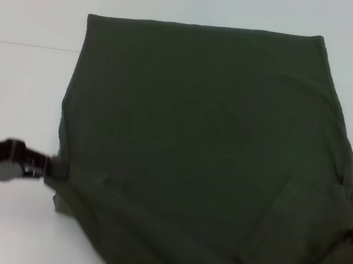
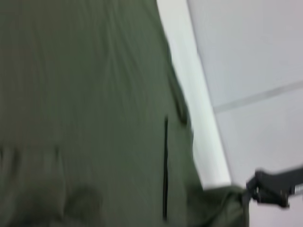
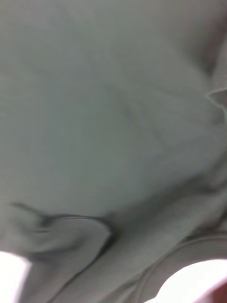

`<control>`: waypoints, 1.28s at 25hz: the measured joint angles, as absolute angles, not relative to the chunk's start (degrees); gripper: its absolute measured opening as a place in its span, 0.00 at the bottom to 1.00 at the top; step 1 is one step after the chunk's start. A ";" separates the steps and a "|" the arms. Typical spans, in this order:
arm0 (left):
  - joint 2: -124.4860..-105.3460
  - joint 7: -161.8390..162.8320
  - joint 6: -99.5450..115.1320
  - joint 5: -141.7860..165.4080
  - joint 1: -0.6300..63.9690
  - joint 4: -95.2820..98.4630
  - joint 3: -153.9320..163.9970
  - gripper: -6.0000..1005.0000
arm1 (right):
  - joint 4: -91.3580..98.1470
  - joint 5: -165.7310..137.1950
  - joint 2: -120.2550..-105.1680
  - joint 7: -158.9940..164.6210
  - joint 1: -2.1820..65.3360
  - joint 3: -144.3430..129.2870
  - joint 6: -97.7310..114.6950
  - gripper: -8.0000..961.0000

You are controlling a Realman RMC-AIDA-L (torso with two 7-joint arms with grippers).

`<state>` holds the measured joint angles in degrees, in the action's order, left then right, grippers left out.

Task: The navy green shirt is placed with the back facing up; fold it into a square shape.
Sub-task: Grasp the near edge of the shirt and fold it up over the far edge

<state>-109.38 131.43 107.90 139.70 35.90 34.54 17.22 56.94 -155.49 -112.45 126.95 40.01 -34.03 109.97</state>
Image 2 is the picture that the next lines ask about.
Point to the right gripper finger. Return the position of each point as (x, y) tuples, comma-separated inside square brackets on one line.
[(253, 195), (252, 181)]

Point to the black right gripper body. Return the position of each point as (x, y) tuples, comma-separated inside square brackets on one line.
[(279, 189)]

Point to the dark green t-shirt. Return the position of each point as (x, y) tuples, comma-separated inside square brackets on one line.
[(82, 94)]

